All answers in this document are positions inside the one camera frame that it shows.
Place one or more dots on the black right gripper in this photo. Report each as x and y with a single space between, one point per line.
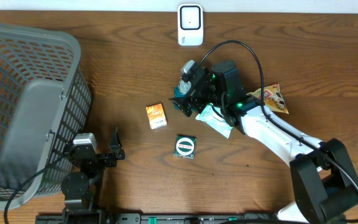
192 99

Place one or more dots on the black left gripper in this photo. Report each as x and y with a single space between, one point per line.
115 150

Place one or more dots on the teal mouthwash bottle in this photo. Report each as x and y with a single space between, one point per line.
179 93

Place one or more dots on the orange small box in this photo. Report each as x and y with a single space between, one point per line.
156 116

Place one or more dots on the mint green wet wipes pack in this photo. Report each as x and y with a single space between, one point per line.
212 116

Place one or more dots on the green white small box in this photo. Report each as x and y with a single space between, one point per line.
185 147

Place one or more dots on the yellow orange snack bag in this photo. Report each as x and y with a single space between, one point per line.
272 98

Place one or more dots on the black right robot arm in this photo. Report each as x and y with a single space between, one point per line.
325 183

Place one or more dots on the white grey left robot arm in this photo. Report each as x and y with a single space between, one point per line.
82 188

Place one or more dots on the white barcode scanner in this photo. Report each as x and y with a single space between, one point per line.
190 24

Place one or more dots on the dark grey plastic basket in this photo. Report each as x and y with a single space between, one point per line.
44 103

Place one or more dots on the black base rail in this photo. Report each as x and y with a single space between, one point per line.
136 218

